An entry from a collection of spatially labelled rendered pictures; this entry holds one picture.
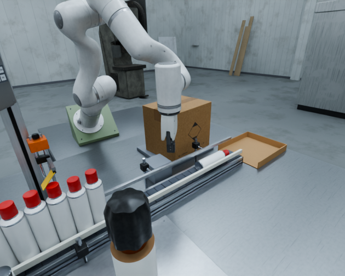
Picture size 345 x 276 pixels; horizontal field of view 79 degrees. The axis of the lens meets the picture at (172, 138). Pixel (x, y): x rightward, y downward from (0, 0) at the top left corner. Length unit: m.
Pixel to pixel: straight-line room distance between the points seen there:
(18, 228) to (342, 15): 5.03
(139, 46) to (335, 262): 0.87
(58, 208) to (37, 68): 9.08
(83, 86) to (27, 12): 8.64
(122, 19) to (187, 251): 0.72
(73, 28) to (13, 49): 8.67
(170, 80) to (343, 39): 4.48
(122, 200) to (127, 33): 0.52
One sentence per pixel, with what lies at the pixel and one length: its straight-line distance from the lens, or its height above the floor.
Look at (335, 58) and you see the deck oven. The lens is 5.02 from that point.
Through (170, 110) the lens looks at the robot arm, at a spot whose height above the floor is 1.22.
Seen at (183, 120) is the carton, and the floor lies 1.07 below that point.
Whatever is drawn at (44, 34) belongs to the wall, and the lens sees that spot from 9.69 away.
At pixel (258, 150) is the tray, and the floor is 0.83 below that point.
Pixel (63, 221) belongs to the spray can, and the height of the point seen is 0.97.
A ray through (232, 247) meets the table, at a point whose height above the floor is 0.83.
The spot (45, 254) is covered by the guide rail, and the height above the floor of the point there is 0.91.
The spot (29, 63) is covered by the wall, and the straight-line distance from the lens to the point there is 9.61.
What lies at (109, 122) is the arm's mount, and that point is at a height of 0.92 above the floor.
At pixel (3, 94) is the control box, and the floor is 1.32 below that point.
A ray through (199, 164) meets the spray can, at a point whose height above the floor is 0.91.
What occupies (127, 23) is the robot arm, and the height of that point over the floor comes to 1.48.
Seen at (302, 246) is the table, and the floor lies 0.83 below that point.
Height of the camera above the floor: 1.43
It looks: 25 degrees down
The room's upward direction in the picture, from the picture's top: 1 degrees counter-clockwise
